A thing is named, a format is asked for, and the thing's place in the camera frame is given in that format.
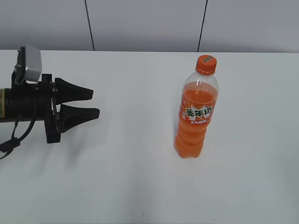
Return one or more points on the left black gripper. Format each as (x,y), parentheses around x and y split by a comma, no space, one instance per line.
(49,94)

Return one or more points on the orange soda plastic bottle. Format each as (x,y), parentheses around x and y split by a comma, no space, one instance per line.
(198,99)

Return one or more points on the orange bottle cap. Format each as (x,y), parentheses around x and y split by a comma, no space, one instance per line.
(206,65)

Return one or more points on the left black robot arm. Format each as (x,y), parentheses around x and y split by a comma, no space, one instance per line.
(19,103)

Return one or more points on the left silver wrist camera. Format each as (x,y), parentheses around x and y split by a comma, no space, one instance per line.
(29,65)

